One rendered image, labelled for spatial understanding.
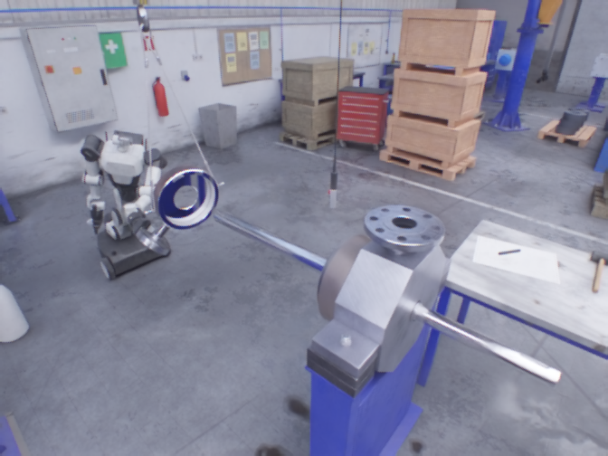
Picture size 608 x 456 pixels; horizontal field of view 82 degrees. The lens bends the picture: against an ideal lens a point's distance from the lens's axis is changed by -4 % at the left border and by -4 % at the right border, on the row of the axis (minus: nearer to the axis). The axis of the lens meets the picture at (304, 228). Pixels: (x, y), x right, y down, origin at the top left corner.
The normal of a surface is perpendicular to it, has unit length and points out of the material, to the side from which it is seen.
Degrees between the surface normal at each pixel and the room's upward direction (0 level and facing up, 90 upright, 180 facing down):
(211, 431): 0
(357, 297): 45
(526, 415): 0
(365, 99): 90
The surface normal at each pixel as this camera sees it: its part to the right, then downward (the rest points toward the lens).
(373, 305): -0.46, -0.33
